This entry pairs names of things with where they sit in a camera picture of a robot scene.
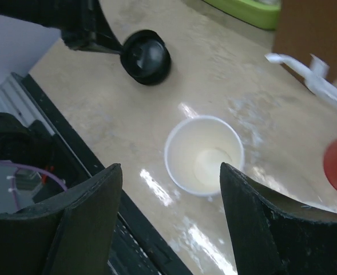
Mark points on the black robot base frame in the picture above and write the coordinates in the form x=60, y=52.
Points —
x=41, y=155

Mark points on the black plastic coffee lid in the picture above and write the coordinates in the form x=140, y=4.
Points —
x=145, y=58

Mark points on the white paper cup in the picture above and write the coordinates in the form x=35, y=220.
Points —
x=196, y=148

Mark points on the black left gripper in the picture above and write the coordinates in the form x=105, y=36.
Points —
x=82, y=24

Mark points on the green plastic basket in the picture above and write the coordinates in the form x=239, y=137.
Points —
x=263, y=15

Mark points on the white wrapped straw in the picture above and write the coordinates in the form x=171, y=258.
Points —
x=314, y=75

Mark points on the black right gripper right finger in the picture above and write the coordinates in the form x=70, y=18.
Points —
x=274, y=234

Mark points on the brown paper bag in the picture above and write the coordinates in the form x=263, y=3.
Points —
x=307, y=28

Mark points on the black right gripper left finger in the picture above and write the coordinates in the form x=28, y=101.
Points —
x=69, y=233

